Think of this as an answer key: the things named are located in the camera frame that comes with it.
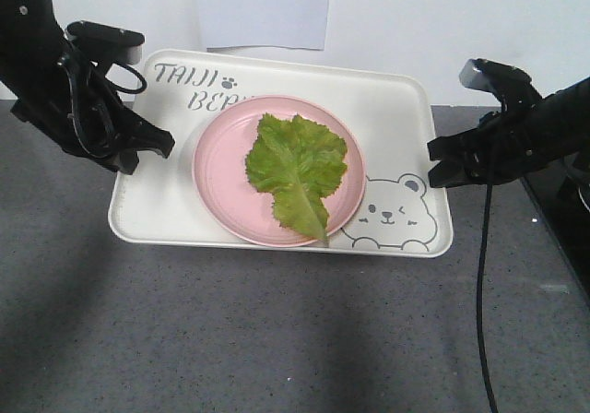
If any white paper sheet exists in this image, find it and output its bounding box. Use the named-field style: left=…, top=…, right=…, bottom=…
left=195, top=0, right=329, bottom=51

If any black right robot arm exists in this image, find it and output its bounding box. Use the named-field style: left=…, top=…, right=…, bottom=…
left=428, top=59, right=589, bottom=188

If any green lettuce leaf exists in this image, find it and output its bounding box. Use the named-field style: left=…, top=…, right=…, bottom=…
left=245, top=113, right=348, bottom=242

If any pink round plate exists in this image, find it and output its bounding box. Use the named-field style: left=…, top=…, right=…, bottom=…
left=193, top=96, right=366, bottom=247

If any cream bear serving tray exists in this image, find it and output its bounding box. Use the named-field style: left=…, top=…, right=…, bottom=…
left=109, top=50, right=454, bottom=257

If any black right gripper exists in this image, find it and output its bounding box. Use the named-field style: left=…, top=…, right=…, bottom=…
left=427, top=69, right=550, bottom=188

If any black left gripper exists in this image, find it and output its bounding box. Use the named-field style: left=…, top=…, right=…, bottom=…
left=9, top=48, right=175, bottom=175

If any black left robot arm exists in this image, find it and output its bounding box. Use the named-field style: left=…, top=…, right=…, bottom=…
left=1, top=0, right=175, bottom=174

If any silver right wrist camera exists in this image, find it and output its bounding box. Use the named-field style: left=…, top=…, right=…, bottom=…
left=458, top=58, right=502, bottom=93

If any black gas stove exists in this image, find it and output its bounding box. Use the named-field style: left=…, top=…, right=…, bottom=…
left=523, top=159, right=589, bottom=295

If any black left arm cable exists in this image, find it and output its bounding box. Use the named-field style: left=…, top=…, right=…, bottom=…
left=57, top=53, right=147, bottom=159

